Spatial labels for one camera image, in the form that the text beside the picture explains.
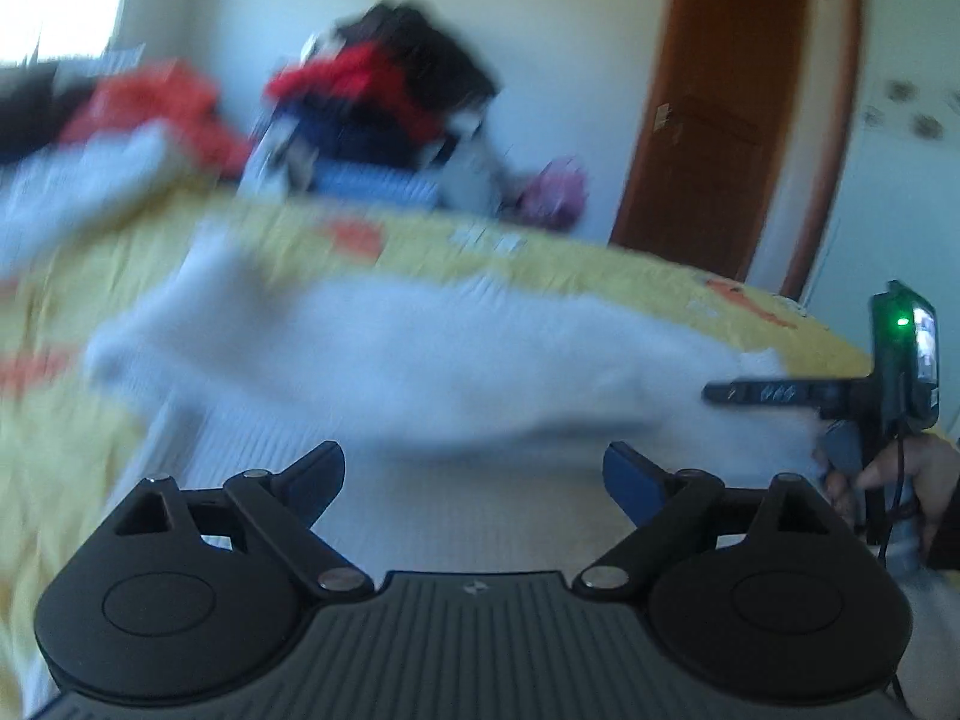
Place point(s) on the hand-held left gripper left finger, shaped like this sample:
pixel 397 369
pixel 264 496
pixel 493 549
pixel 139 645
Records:
pixel 319 476

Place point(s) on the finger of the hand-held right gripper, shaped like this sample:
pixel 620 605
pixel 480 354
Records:
pixel 780 393

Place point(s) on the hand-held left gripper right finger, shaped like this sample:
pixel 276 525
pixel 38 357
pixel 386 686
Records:
pixel 630 480

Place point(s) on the white knit sweater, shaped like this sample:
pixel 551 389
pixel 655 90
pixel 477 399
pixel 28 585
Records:
pixel 420 367

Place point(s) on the pile of red and dark clothes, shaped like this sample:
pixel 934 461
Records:
pixel 390 82

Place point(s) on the person's right hand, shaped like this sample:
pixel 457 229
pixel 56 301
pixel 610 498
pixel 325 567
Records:
pixel 911 480

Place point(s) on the yellow flowered bedspread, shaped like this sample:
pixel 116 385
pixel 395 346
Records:
pixel 480 247

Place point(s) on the brown wooden door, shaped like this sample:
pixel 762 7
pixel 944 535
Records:
pixel 716 105

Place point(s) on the blue cloth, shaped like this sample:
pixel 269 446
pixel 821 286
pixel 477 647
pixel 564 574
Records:
pixel 375 184

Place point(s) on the pink bag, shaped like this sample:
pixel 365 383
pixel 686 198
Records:
pixel 555 191

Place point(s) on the black cloth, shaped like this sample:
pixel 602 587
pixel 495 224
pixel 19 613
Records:
pixel 34 105

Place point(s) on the wall stickers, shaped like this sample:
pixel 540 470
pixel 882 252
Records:
pixel 911 109

